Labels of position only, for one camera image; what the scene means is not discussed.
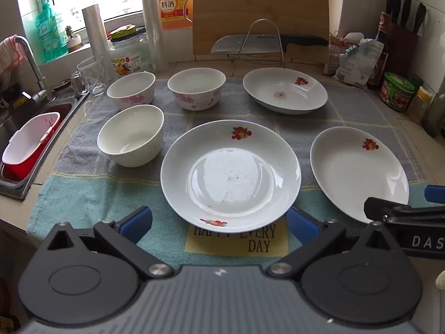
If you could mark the person's right hand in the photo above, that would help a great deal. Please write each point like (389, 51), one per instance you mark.
(440, 280)

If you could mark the white orange flour bag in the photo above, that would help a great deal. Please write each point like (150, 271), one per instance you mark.
(333, 55)

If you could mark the dark soy sauce bottle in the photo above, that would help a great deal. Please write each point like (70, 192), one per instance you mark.
(380, 41)

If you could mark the steel sink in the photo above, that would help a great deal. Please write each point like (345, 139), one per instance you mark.
(66, 111)

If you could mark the green lid sauce jar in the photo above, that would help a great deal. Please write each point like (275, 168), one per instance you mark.
(396, 92)

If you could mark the white pink floral bowl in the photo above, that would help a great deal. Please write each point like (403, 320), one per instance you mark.
(196, 95)
(132, 97)

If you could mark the short clear plastic wrap roll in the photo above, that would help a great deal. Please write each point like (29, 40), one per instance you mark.
(97, 38)

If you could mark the dark red knife block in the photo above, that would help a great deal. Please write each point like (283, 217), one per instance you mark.
(403, 52)

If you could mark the small potted plant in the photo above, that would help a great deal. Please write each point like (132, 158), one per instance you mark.
(73, 41)

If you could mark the white blue printed bag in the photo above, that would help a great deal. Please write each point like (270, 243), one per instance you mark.
(361, 61)

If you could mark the white fruit-print plate brown stain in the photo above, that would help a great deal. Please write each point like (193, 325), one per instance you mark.
(285, 92)

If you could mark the plain white bowl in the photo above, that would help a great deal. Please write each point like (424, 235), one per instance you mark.
(130, 146)

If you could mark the orange cooking wine bottle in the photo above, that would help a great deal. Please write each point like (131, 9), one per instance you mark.
(170, 3)

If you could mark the bamboo cutting board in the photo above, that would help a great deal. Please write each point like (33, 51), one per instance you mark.
(260, 3)

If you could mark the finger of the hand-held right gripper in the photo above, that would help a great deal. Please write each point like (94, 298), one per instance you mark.
(382, 208)
(435, 194)

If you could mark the white plastic strainer basket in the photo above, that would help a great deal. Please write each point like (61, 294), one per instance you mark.
(27, 139)

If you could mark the glass jar black yellow lid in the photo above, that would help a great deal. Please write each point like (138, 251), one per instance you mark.
(127, 55)

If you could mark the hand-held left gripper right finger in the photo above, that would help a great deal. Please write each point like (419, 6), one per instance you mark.
(302, 228)

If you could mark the red plastic basin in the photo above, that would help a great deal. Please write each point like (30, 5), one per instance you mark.
(24, 172)

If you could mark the clear glass mug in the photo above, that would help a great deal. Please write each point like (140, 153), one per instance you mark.
(90, 76)

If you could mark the grey and teal checked towel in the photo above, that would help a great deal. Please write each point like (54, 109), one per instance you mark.
(104, 195)

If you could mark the yellow lid spice jar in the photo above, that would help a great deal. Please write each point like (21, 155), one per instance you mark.
(419, 106)

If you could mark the pink white dishcloth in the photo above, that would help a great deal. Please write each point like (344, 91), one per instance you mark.
(8, 55)

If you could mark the steel faucet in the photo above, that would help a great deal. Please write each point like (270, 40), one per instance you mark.
(34, 66)

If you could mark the green dish soap bottle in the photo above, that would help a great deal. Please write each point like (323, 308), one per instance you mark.
(50, 31)

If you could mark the green capped jar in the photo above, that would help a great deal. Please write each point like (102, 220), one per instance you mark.
(417, 81)

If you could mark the small white dish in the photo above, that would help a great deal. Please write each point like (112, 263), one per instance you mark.
(353, 36)

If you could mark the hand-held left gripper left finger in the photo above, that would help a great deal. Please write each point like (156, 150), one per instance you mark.
(137, 221)

